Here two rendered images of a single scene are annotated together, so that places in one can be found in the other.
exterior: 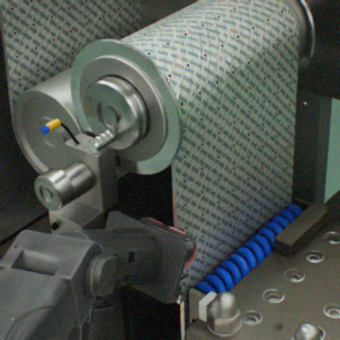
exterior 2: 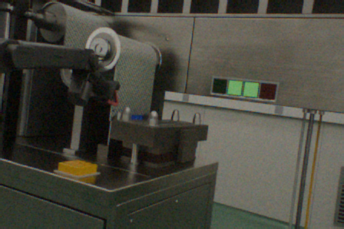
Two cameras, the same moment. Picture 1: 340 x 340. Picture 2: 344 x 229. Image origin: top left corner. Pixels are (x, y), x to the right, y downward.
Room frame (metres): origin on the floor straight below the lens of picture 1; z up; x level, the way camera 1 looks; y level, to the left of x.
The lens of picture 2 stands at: (-0.50, 0.02, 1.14)
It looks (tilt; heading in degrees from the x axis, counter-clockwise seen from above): 3 degrees down; 349
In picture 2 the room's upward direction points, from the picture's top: 7 degrees clockwise
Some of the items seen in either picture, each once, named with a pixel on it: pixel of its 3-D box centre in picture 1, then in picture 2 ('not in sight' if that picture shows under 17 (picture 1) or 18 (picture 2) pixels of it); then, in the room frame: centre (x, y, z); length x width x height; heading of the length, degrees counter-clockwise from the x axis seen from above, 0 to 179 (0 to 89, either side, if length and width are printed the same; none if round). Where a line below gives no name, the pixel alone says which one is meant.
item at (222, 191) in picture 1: (239, 187); (133, 94); (0.83, -0.08, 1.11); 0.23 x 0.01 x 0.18; 141
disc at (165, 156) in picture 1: (124, 108); (103, 50); (0.77, 0.05, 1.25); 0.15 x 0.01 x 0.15; 51
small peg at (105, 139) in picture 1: (102, 140); not in sight; (0.74, 0.07, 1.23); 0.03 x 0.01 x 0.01; 141
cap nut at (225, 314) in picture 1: (225, 310); (126, 114); (0.68, -0.05, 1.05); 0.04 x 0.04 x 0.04
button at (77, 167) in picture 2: not in sight; (77, 167); (0.49, 0.07, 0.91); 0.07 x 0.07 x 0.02; 51
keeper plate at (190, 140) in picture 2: not in sight; (188, 145); (0.74, -0.28, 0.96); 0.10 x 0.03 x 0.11; 141
